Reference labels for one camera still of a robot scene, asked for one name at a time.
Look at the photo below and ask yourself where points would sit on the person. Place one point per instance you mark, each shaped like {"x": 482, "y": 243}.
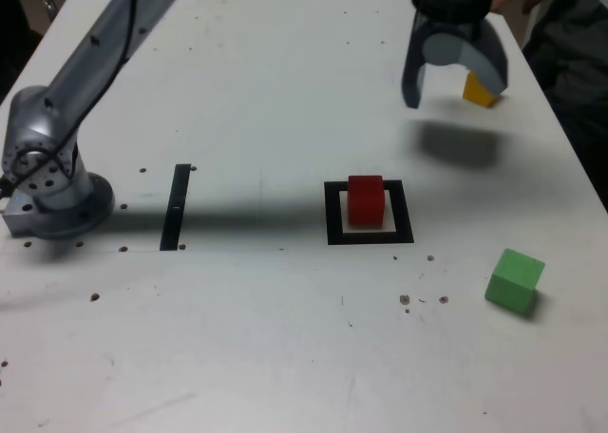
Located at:
{"x": 575, "y": 72}

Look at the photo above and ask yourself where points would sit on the green cube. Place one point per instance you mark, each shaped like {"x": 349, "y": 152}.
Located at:
{"x": 510, "y": 283}

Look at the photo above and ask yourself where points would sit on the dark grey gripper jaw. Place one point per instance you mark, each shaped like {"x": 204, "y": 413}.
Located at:
{"x": 412, "y": 72}

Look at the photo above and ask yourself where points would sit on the black tape square outline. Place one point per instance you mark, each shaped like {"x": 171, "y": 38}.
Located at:
{"x": 332, "y": 224}

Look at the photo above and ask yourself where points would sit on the red cube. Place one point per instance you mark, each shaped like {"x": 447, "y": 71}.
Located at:
{"x": 366, "y": 205}

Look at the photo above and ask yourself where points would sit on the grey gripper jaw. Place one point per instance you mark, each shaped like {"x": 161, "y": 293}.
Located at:
{"x": 484, "y": 58}

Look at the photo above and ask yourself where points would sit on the black tape strip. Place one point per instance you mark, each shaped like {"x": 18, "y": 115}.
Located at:
{"x": 175, "y": 224}

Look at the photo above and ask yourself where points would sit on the yellow cube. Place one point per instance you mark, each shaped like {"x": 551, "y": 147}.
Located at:
{"x": 475, "y": 96}

